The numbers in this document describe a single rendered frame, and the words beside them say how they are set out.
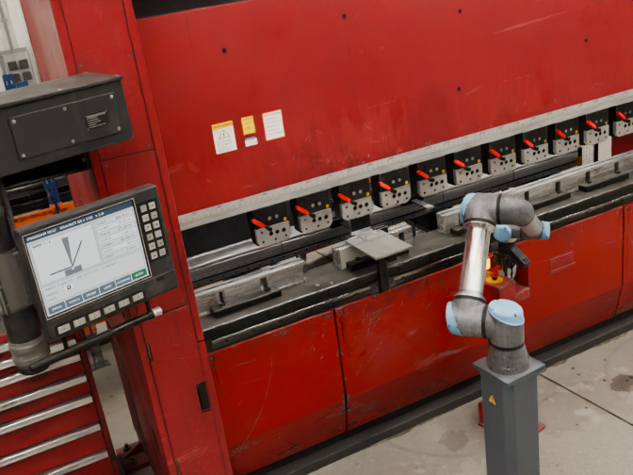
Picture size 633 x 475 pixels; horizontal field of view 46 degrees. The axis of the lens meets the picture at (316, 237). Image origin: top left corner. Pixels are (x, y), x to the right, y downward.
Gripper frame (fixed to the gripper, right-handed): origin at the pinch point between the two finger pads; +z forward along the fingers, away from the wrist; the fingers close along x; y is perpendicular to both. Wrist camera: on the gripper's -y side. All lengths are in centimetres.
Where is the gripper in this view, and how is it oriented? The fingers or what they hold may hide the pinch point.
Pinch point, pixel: (510, 281)
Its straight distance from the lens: 344.4
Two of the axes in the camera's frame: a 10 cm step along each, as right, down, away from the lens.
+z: 0.8, 9.0, 4.3
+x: -7.8, 3.3, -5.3
